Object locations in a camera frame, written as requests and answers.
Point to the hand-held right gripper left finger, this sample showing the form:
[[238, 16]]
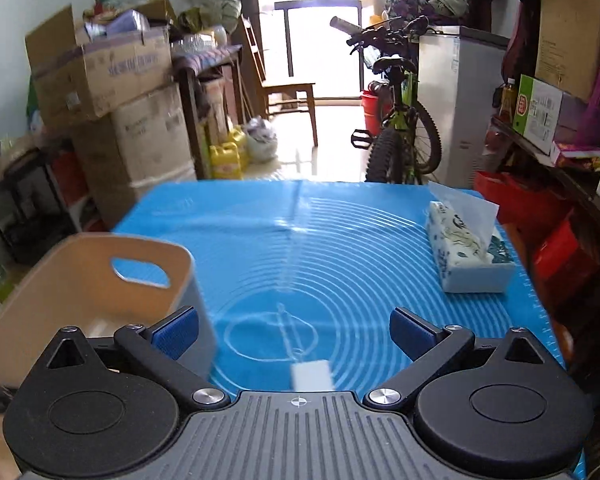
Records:
[[177, 332]]

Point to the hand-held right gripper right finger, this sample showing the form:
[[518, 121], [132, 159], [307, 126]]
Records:
[[410, 332]]

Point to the white charger adapter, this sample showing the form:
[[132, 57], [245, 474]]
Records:
[[312, 375]]

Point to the beige plastic storage basket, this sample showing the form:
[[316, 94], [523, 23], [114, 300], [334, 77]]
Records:
[[55, 300]]

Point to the blue silicone mat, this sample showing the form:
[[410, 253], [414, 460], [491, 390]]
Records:
[[355, 260]]

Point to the white patterned tissue box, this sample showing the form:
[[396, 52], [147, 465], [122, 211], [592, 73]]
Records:
[[460, 255]]

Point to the red paper bags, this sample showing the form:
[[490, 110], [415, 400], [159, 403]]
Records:
[[530, 220]]

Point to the yellow plastic jug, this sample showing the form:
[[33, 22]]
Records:
[[239, 140], [225, 162]]

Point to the black metal shelf rack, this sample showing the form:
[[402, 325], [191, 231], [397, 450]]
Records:
[[30, 200]]

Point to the large pale cardboard box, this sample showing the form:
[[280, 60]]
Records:
[[145, 135]]

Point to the green and black bicycle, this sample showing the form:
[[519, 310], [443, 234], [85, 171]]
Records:
[[400, 125]]

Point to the white floor bag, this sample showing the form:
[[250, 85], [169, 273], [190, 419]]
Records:
[[262, 140]]

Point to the dark wooden shelf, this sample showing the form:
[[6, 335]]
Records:
[[570, 180]]

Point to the red bucket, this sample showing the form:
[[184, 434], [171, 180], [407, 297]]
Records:
[[375, 110]]

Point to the white chest freezer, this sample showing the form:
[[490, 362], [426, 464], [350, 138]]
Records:
[[465, 110]]

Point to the colourful flat box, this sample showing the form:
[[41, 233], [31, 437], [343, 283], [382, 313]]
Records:
[[577, 155]]

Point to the brown sauce bottle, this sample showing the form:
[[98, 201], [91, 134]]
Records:
[[508, 102]]

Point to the green and white carton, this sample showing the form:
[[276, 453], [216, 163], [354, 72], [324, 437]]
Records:
[[537, 115]]

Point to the wooden side table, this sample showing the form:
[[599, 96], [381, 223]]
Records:
[[205, 75]]

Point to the wooden chair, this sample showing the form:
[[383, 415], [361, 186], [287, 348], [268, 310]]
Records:
[[285, 90]]

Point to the open brown cardboard box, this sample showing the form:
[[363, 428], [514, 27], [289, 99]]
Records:
[[100, 75]]

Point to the pink plastic basket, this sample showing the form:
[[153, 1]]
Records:
[[597, 110]]

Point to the tall brown cardboard box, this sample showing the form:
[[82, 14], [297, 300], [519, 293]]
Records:
[[575, 35]]

